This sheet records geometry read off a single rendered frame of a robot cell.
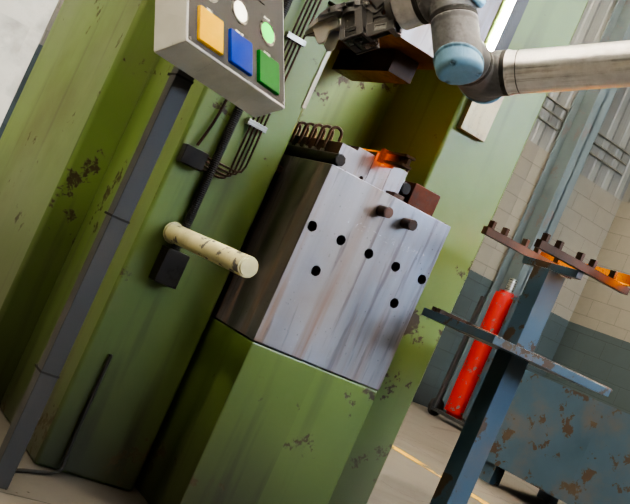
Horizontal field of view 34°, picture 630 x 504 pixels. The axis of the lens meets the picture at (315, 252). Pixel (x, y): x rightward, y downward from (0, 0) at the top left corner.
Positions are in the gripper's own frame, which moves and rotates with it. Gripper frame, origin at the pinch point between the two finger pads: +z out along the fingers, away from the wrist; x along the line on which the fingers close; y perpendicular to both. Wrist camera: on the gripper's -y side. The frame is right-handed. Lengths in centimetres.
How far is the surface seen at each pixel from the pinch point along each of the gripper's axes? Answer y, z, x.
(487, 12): -27, -18, 56
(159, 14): 4.3, 17.8, -26.8
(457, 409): -57, 290, 741
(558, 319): -182, 246, 942
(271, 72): 6.6, 10.3, 0.7
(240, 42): 4.9, 10.3, -10.5
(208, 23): 5.9, 10.3, -21.1
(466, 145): -4, 0, 80
